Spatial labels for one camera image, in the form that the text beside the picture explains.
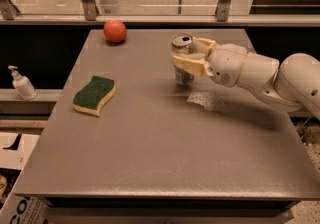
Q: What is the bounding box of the far left metal bracket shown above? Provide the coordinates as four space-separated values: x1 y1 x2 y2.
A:
0 0 19 20

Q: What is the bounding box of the red apple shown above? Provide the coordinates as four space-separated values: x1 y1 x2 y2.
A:
104 20 127 43

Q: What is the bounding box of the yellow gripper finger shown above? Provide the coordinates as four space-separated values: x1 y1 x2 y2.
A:
172 53 213 77
193 37 218 58

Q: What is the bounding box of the green yellow sponge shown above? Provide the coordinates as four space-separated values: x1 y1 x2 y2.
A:
73 76 116 117

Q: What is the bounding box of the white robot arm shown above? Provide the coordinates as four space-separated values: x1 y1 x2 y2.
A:
171 33 320 119

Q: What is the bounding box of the silver redbull can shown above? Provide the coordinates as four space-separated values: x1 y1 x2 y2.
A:
171 33 194 86

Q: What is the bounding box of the white cardboard box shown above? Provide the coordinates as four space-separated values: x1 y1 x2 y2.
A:
0 132 49 224

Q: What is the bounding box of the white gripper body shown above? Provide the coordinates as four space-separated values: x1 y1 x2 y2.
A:
208 44 248 87

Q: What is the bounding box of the white pump bottle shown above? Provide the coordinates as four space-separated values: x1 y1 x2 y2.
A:
8 65 37 100

